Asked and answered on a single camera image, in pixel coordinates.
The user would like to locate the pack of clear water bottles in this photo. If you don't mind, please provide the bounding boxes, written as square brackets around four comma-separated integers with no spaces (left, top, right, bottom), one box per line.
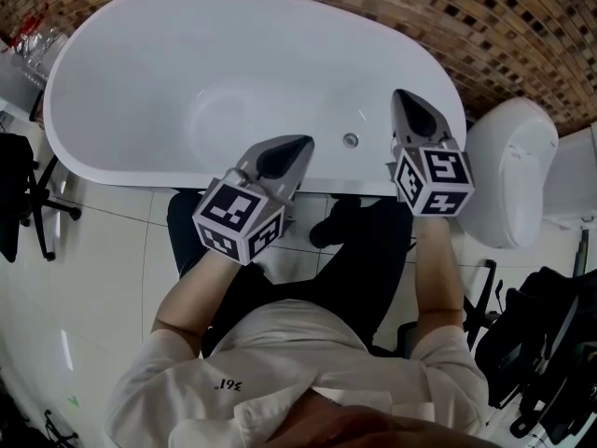
[8,14,71,78]

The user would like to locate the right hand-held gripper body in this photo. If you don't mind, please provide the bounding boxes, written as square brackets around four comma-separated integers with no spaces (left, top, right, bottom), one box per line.
[384,139,476,217]

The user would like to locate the white toilet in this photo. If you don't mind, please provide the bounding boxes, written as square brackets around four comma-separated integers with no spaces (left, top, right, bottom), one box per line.
[459,96,560,250]

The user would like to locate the person's black trousers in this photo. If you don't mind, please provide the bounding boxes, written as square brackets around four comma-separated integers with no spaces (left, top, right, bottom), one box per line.
[166,192,414,358]

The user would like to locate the person's white shirt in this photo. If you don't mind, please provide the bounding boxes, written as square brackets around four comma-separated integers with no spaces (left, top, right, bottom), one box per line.
[104,299,490,448]

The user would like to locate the person's chin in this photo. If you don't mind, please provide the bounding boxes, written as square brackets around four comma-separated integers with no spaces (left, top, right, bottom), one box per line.
[270,403,495,448]

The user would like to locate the white bathtub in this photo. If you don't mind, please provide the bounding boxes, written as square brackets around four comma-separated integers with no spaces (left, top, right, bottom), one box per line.
[43,0,467,198]

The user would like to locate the person's right forearm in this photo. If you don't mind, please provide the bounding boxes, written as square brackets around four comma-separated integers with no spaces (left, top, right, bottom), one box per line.
[413,214,467,344]

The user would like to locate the person's left forearm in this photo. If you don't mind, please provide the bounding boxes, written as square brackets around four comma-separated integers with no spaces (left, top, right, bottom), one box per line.
[151,248,243,350]

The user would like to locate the white side table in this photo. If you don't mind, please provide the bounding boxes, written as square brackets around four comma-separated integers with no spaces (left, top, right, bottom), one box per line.
[0,56,48,114]

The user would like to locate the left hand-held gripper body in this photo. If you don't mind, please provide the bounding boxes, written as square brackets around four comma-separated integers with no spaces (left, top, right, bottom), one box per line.
[191,162,299,267]

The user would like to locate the person's right black shoe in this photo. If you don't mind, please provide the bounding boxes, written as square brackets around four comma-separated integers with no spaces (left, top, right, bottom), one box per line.
[309,197,363,250]

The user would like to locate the black office chair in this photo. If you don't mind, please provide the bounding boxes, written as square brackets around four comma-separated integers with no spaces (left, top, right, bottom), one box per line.
[0,131,83,264]
[464,259,597,445]

